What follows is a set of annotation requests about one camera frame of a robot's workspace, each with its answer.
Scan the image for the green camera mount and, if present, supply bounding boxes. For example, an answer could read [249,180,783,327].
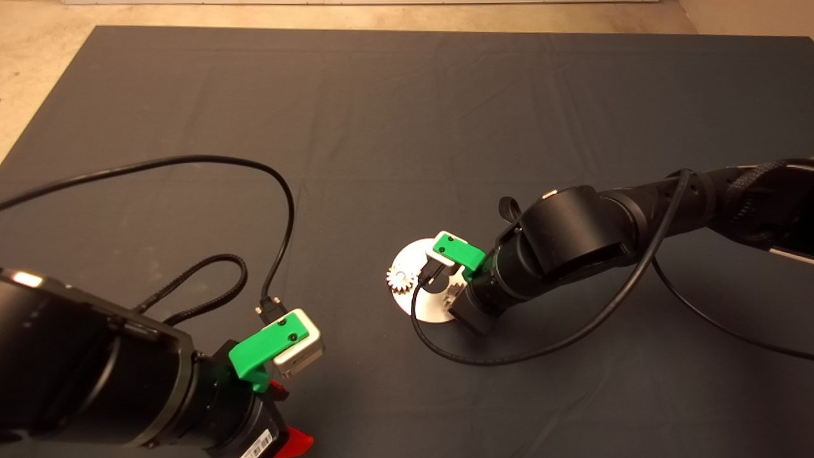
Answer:
[434,233,487,282]
[229,314,310,393]

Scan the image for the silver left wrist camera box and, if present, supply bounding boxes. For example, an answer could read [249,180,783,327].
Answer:
[261,309,325,379]

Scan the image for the dark grey table cloth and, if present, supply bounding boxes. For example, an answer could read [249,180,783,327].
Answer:
[0,27,814,458]

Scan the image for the round metal carrier plate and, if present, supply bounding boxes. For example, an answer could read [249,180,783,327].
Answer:
[390,239,474,323]

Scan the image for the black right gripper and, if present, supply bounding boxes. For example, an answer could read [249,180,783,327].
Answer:
[450,251,509,336]

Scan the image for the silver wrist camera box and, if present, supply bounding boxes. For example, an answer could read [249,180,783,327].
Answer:
[426,230,471,275]
[261,309,325,379]

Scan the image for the smooth black left camera cable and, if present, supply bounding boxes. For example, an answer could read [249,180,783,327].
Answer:
[0,155,296,319]

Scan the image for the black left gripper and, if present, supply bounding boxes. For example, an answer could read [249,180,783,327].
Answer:
[194,340,314,458]

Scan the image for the thin black cable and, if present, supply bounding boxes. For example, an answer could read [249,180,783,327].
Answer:
[652,258,814,360]

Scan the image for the green left camera mount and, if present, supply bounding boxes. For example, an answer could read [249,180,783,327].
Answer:
[229,314,310,393]

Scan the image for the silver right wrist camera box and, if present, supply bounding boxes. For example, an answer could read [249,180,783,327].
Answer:
[426,230,471,275]

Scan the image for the smooth black right camera cable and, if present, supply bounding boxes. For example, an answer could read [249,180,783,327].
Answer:
[410,169,694,366]

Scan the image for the smooth black camera cable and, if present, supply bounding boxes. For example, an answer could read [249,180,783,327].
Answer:
[410,169,694,366]
[0,155,296,319]

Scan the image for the green right camera mount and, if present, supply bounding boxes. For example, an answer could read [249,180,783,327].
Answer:
[434,233,487,282]

